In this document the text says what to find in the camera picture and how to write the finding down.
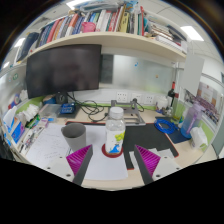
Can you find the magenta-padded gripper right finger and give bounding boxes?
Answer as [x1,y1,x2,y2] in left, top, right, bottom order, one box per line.
[133,144,184,186]

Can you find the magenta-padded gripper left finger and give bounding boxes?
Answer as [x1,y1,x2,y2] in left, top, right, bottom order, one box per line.
[43,144,95,187]

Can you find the clear plastic water bottle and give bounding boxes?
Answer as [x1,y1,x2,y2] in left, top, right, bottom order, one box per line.
[104,106,127,155]

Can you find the purple translucent water jug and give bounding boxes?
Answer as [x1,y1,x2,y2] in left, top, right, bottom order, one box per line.
[180,101,204,139]

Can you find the blank white paper sheet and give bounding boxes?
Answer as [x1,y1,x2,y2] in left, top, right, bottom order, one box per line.
[74,124,129,181]

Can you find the grey ribbed cup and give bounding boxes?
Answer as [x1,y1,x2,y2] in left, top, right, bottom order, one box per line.
[60,122,88,153]

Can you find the flat round red coaster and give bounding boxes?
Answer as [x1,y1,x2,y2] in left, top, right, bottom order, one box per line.
[101,143,124,158]

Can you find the white paper with handwriting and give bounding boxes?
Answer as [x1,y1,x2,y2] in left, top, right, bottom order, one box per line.
[24,123,73,168]

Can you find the dark blue mouse pad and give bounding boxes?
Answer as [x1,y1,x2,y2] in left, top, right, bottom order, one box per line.
[166,128,193,144]

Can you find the grey metal laptop stand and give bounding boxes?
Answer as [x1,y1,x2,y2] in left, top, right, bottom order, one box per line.
[108,98,147,127]

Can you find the blue electronic board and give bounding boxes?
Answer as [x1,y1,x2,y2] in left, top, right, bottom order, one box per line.
[59,102,77,116]

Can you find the clear plastic box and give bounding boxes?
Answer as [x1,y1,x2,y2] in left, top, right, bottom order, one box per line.
[39,103,63,123]

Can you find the white jar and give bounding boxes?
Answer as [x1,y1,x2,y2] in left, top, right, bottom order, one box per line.
[156,96,169,111]

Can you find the white tissue pack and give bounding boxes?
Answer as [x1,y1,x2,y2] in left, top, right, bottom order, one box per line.
[16,103,41,126]

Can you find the blue and white tissue box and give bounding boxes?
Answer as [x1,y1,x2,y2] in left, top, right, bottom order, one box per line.
[3,106,26,144]

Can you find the grey-green door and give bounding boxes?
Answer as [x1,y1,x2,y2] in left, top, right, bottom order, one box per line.
[209,71,224,158]

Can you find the black computer monitor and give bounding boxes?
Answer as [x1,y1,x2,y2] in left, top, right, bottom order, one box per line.
[25,44,103,104]

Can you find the coiled blue cable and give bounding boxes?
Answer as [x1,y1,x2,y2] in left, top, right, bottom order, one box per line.
[153,118,180,134]

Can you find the black tangled cables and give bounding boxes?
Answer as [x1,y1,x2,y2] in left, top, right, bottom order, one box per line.
[66,93,111,123]

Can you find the white wall socket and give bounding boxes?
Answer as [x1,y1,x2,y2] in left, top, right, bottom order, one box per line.
[115,91,129,103]
[143,93,156,105]
[130,92,144,104]

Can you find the wall photo poster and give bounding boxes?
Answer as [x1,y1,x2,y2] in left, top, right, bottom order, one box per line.
[184,81,223,119]

